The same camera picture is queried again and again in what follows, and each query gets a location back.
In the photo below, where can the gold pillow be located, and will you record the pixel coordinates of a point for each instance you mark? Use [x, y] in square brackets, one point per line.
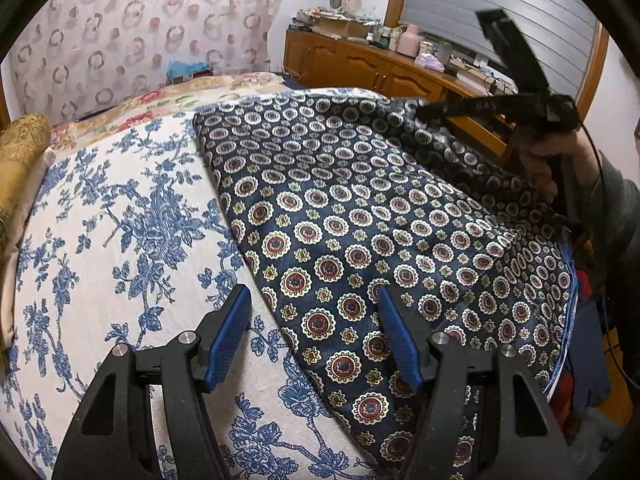
[20, 155]

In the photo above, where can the patterned sheer curtain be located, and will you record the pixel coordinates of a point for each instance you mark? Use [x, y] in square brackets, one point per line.
[125, 25]

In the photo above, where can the cardboard box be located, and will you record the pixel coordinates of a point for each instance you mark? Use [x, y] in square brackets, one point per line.
[340, 26]

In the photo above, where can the yellow floral quilt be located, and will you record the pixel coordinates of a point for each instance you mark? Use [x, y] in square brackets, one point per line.
[165, 97]

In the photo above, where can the green cup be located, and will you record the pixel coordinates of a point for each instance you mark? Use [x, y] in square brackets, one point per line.
[445, 50]

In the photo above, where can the blue clothing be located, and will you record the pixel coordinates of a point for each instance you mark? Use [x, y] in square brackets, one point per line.
[592, 360]

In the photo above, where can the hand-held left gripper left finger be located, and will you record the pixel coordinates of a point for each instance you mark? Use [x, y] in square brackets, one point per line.
[230, 335]

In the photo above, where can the pink jar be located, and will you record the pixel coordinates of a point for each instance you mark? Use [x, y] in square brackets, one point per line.
[410, 40]

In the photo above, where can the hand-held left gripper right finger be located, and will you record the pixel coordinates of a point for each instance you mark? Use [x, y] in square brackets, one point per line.
[400, 340]

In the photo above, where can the wooden cabinet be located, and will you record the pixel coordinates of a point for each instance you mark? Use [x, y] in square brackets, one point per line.
[350, 65]

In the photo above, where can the purple cloth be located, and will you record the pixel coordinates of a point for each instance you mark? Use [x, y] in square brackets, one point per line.
[429, 61]

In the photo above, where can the orange wooden panel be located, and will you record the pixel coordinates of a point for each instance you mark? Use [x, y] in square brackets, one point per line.
[2, 105]

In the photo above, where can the navy medallion-patterned garment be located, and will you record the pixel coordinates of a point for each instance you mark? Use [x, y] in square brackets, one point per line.
[325, 210]

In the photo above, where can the blue and white floral bedspread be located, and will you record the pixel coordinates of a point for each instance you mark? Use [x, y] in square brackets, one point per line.
[125, 210]

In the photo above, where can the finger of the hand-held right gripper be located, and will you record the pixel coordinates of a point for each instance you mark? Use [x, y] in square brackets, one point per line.
[475, 106]

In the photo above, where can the teal fuzzy item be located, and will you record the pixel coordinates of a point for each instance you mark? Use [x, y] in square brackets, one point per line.
[187, 69]

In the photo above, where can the red cloth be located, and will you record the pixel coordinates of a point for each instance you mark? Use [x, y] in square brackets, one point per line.
[564, 390]

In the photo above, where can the person's right hand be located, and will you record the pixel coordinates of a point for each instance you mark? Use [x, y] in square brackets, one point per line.
[545, 170]

